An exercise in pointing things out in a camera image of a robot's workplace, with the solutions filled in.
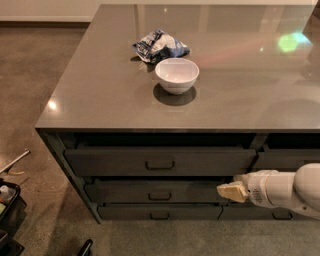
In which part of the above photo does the crumpled blue white bag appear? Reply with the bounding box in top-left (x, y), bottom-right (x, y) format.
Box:
top-left (132, 29), bottom-right (190, 64)

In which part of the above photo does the black object at floor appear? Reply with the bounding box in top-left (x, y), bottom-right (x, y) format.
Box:
top-left (77, 239), bottom-right (93, 256)

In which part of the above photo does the metal rod on floor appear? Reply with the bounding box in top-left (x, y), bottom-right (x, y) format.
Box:
top-left (0, 149), bottom-right (31, 174)

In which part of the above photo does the black bin with bottles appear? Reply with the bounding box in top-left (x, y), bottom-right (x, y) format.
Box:
top-left (0, 180), bottom-right (26, 256)

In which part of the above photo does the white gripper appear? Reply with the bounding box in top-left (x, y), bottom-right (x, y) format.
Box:
top-left (217, 170), bottom-right (278, 208)

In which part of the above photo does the grey right top drawer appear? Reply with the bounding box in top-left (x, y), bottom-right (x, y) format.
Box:
top-left (253, 145), bottom-right (320, 171)

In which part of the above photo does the grey bottom drawer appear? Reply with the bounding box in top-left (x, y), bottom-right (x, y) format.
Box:
top-left (97, 204), bottom-right (223, 220)

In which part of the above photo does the grey middle drawer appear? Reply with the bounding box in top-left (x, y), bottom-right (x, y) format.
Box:
top-left (84, 180), bottom-right (227, 204)

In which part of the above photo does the grey counter cabinet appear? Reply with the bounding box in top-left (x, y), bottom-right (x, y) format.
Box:
top-left (36, 0), bottom-right (320, 222)

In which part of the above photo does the white ceramic bowl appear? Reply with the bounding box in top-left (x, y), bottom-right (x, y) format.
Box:
top-left (155, 58), bottom-right (200, 95)

